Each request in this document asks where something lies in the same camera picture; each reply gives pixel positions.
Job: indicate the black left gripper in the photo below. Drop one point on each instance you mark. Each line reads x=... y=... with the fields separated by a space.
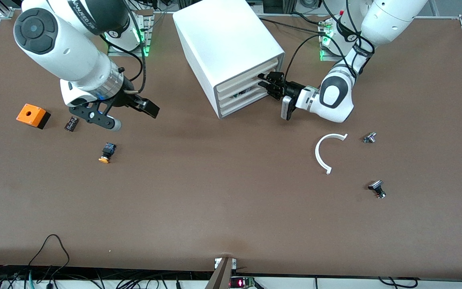
x=292 y=88

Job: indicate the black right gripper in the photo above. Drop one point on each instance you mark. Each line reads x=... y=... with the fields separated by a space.
x=128 y=98

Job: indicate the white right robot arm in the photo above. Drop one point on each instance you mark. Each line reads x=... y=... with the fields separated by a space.
x=66 y=56

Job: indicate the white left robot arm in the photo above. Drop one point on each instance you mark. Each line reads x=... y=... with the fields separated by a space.
x=391 y=16

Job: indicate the yellow push button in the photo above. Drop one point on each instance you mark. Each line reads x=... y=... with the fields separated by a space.
x=106 y=152

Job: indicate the small black contact block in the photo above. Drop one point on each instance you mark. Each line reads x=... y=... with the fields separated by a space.
x=71 y=123

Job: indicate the white curved plastic arc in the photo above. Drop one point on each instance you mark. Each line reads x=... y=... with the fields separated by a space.
x=317 y=154

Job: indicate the circuit board red display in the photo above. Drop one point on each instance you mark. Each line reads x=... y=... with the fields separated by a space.
x=241 y=283

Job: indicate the aluminium right arm base plate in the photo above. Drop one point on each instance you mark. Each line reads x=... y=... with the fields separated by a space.
x=128 y=53

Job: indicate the aluminium left arm base plate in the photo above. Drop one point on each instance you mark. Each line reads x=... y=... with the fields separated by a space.
x=327 y=56

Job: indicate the small silver knob switch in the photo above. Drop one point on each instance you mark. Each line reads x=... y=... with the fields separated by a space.
x=369 y=138

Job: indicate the orange button enclosure box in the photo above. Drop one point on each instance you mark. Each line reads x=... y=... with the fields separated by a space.
x=32 y=115

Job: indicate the black head silver switch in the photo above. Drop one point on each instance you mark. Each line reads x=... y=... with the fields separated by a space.
x=376 y=186

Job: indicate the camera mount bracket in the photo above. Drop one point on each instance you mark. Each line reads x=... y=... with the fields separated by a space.
x=222 y=275

